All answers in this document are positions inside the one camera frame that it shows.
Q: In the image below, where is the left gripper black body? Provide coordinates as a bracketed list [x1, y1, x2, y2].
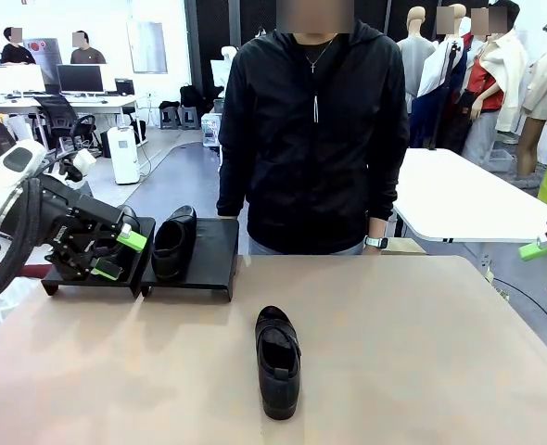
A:
[3, 177, 79, 248]

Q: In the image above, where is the person's right forearm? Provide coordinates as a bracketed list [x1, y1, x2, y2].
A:
[215, 147, 252, 219]

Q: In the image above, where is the person's left forearm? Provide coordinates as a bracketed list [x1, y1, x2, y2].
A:
[364, 166, 409, 238]

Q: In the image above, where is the black shoe stand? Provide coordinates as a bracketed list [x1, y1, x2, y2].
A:
[40, 215, 158, 298]
[139, 216, 241, 302]

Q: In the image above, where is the dark red cloth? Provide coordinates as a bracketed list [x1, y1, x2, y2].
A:
[16, 262, 52, 280]

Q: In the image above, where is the white air purifier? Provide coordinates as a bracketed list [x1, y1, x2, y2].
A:
[107, 125, 141, 185]

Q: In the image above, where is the white folding table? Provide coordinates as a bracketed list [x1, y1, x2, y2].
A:
[391, 146, 547, 243]

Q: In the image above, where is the white office desk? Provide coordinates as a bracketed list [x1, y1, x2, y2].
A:
[0, 92, 140, 154]

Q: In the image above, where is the blue white box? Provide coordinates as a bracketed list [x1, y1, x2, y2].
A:
[201, 113, 223, 148]

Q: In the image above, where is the black computer monitor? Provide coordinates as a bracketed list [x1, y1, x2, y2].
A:
[56, 63, 106, 96]

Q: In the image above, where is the white desk partition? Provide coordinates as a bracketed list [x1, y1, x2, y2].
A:
[0, 64, 46, 95]

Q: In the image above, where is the white monitor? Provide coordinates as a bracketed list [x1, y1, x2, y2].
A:
[101, 63, 118, 93]

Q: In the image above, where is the grey poster board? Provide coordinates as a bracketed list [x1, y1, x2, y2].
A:
[22, 37, 64, 87]

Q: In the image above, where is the background person black shirt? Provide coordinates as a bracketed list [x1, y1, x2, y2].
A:
[0, 26, 37, 65]

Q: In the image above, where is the background person brown shirt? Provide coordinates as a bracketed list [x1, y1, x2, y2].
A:
[70, 30, 108, 65]

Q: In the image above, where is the mannequin in red top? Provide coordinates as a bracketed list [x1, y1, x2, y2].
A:
[458, 8, 506, 157]

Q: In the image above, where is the mannequin in cream jacket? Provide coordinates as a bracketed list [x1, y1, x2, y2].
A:
[479, 0, 529, 135]

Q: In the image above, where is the mannequin in white navy jacket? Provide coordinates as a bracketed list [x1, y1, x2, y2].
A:
[410, 4, 469, 149]

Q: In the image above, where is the person in black hoodie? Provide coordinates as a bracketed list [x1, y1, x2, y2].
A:
[215, 20, 412, 256]

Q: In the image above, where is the white torso mannequin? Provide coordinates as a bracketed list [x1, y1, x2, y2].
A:
[210, 44, 240, 89]

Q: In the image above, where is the mannequin in grey tank top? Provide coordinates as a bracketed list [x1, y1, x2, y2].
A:
[396, 5, 437, 115]

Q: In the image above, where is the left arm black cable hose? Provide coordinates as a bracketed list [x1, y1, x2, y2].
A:
[0, 178, 43, 310]

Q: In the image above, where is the wall whiteboard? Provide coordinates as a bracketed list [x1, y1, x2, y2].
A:
[127, 20, 169, 74]

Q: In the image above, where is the silver cross necklace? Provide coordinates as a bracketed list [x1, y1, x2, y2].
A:
[303, 39, 335, 74]

